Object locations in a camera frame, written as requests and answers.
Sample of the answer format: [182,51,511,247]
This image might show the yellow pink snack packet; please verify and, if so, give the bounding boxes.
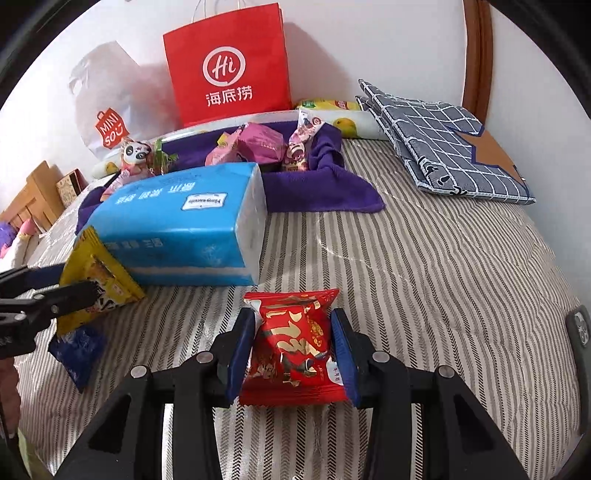
[204,131,245,167]

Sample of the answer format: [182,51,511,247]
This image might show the grey checked folded blanket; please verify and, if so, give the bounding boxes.
[355,78,536,206]

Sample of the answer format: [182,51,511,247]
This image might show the lemon print tissue pack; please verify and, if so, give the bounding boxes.
[295,99,391,141]
[91,161,123,180]

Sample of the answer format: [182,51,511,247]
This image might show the striped bed quilt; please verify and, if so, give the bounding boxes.
[14,136,587,480]

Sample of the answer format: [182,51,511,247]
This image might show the person's left hand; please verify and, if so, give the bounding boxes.
[0,362,20,439]

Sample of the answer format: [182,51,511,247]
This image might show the wooden furniture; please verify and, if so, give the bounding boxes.
[0,161,63,232]

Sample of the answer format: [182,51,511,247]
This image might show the long pink bear snack packet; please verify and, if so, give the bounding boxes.
[281,111,324,172]

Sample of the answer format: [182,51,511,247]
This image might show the red snack packet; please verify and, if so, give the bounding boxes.
[239,288,348,407]

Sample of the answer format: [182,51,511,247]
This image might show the wooden headboard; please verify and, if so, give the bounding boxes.
[463,0,494,123]

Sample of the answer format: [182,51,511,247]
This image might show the blue snack packet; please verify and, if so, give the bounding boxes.
[48,323,108,393]

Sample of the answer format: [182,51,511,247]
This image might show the panda print snack packet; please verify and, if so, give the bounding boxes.
[99,138,155,201]

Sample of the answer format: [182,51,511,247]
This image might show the dark phone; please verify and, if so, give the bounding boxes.
[566,308,591,370]

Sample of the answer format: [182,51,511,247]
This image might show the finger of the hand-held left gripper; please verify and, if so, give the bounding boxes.
[0,281,99,324]
[0,264,65,298]

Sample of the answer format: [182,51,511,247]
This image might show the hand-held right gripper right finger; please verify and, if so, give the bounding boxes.
[330,308,529,480]

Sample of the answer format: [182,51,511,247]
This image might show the red paper bag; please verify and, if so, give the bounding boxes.
[163,0,293,129]

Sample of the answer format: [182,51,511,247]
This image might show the green snack packet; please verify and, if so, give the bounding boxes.
[150,138,181,176]

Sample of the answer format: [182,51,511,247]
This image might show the white plastic bag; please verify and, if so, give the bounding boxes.
[68,41,181,160]

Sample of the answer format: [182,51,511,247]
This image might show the blue tissue pack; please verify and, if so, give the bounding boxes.
[74,161,269,288]

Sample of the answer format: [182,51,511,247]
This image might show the pink purple cloth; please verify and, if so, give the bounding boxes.
[0,220,38,259]

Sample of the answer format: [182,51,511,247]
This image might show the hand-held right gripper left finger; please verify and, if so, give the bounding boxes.
[55,308,257,480]

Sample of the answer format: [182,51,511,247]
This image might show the purple towel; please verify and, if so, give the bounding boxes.
[76,121,386,232]

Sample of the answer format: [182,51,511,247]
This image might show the small wooden box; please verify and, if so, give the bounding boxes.
[55,168,88,206]

